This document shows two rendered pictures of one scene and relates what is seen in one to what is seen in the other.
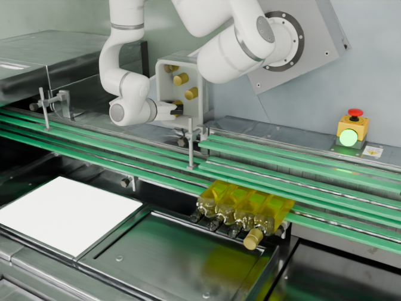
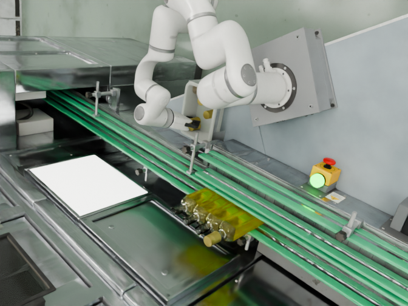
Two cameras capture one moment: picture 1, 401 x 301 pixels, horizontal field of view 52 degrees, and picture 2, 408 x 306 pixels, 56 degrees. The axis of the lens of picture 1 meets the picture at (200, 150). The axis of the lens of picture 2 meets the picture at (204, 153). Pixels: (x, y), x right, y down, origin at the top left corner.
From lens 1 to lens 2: 0.25 m
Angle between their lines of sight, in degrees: 8
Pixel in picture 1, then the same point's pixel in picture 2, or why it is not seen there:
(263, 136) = (252, 162)
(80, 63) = not seen: hidden behind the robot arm
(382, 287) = not seen: outside the picture
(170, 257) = (150, 237)
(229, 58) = (217, 90)
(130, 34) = (160, 56)
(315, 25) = (306, 81)
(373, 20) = (359, 88)
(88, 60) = not seen: hidden behind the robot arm
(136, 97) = (156, 105)
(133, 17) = (166, 44)
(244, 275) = (201, 267)
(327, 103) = (311, 149)
